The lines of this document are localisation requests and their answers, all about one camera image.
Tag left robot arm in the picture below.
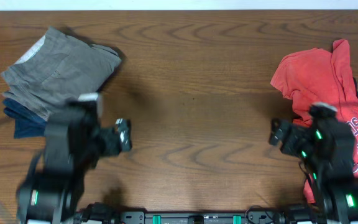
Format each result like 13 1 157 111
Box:
17 100 132 223

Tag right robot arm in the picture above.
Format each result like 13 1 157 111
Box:
268 102 358 224

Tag red t-shirt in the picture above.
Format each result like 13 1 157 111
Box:
270 39 358 206

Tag folded navy blue shorts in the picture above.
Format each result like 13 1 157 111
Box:
2 98 47 139

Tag grey shorts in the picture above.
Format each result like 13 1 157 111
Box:
1 27 121 119

